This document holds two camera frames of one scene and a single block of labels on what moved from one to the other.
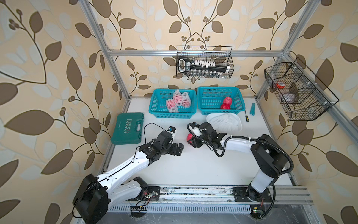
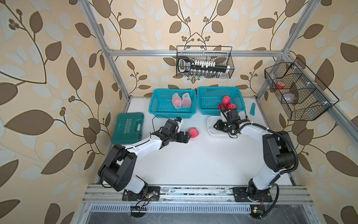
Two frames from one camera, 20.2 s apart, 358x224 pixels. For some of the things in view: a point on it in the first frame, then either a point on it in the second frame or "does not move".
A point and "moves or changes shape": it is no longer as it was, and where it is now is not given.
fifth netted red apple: x=186 y=101 does not move
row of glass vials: x=198 y=73 does not move
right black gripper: x=196 y=143 → x=218 y=123
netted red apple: x=189 y=137 moves or changes shape
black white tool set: x=185 y=64 does not move
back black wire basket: x=204 y=62 does not move
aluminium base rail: x=283 y=195 does not move
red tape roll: x=280 y=85 does not move
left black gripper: x=180 y=149 → x=186 y=137
